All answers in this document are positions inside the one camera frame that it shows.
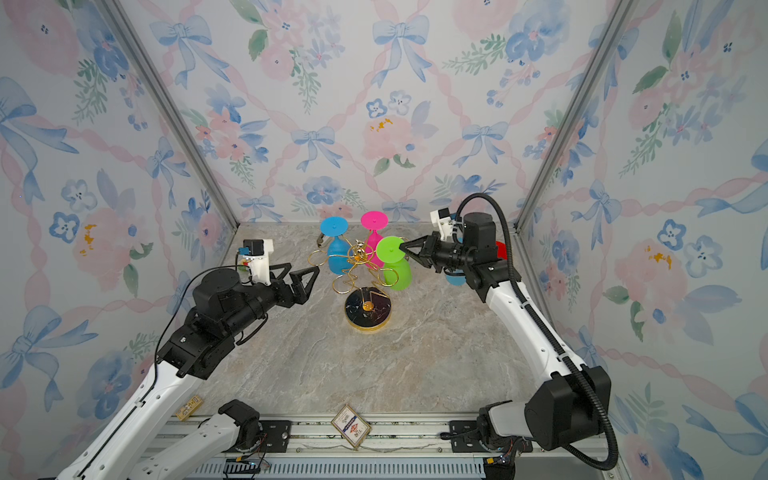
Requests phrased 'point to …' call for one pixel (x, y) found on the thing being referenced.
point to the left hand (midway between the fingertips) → (305, 266)
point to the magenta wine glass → (374, 220)
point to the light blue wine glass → (457, 281)
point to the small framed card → (351, 426)
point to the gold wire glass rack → (368, 303)
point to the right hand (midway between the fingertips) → (402, 247)
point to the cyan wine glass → (338, 249)
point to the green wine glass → (397, 269)
